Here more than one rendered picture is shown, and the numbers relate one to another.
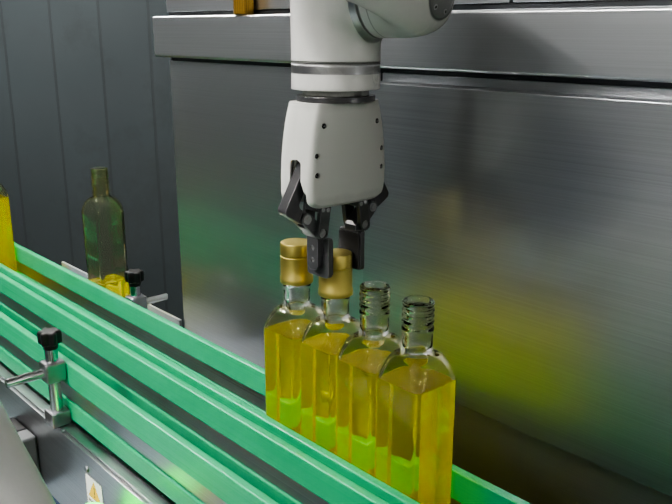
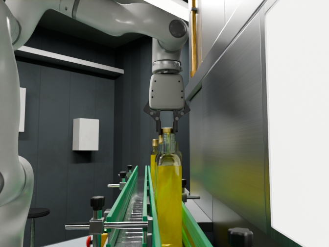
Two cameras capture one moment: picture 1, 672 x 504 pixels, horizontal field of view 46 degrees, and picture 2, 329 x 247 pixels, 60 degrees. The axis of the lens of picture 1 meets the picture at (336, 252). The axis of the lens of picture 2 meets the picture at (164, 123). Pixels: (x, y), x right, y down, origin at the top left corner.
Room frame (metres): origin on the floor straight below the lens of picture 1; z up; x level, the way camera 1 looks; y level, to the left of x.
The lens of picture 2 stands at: (0.13, -0.50, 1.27)
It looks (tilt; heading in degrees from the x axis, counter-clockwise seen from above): 5 degrees up; 39
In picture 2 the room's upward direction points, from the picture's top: straight up
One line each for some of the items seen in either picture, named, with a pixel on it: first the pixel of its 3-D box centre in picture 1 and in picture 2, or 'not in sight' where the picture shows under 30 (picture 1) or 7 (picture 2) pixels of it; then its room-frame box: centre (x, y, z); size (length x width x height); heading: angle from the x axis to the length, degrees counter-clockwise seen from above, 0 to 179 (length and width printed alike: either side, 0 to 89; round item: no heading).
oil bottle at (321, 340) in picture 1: (335, 410); not in sight; (0.76, 0.00, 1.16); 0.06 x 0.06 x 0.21; 41
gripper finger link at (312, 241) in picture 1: (310, 244); (154, 123); (0.74, 0.02, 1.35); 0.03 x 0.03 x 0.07; 42
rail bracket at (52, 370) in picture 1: (36, 384); (117, 188); (0.92, 0.38, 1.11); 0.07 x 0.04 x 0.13; 132
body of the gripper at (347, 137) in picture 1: (335, 144); (166, 90); (0.76, 0.00, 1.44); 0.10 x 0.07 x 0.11; 132
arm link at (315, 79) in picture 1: (337, 78); (167, 69); (0.77, 0.00, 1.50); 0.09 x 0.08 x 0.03; 132
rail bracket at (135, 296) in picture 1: (148, 307); not in sight; (1.21, 0.30, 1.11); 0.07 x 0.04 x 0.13; 132
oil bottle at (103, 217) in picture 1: (105, 240); (176, 165); (1.38, 0.41, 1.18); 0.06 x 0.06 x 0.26; 46
